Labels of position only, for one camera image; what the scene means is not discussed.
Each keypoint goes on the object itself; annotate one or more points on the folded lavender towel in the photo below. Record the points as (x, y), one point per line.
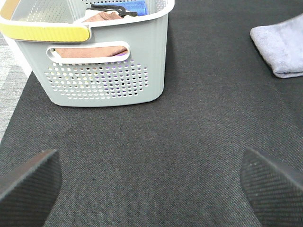
(281, 46)

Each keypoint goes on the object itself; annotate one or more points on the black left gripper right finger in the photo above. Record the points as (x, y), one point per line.
(273, 189)

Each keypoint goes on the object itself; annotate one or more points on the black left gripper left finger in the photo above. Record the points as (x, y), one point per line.
(28, 193)

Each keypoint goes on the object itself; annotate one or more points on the grey perforated laundry basket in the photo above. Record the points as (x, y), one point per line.
(135, 77)

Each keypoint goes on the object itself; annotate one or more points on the yellow tape strip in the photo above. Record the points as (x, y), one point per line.
(46, 33)

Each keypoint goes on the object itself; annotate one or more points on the brown towel in basket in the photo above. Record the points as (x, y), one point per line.
(92, 16)

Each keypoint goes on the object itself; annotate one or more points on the blue towel in basket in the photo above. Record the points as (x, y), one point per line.
(138, 6)

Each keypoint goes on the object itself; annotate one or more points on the black fabric table mat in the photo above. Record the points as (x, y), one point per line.
(173, 162)

